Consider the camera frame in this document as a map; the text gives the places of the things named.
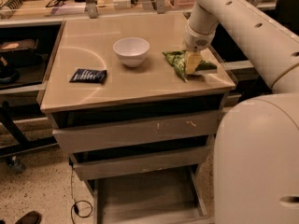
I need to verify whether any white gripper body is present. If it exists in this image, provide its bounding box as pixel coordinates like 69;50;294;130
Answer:
184;24;215;51

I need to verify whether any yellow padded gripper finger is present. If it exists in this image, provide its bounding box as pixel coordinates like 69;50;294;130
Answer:
185;51;203;75

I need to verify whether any green jalapeno chip bag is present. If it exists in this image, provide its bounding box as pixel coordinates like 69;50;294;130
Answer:
163;50;217;82

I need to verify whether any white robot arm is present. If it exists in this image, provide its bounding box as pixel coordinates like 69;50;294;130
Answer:
185;0;299;224

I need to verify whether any grey drawer cabinet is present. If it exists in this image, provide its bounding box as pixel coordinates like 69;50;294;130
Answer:
36;12;238;224

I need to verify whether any bottom open grey drawer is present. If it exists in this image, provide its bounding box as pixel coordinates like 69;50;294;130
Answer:
94;167;215;224

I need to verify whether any top grey drawer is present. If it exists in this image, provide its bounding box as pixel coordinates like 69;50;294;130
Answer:
53;110;221;154

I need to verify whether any middle grey drawer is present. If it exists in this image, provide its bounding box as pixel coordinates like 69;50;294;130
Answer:
73;147;209;180

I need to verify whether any white ceramic bowl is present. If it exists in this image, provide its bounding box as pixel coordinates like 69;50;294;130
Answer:
113;37;150;67

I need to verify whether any dark blue snack packet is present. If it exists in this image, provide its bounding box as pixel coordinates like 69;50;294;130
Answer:
70;68;107;83

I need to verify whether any black caster wheel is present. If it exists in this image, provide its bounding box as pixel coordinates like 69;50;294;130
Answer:
7;159;25;174

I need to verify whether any brown shoe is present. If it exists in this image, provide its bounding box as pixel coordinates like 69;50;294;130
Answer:
15;211;41;224

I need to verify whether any black table leg frame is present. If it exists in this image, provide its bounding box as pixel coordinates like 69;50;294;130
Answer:
0;105;57;159

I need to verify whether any black cable on floor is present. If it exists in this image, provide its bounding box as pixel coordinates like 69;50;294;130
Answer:
68;159;94;224

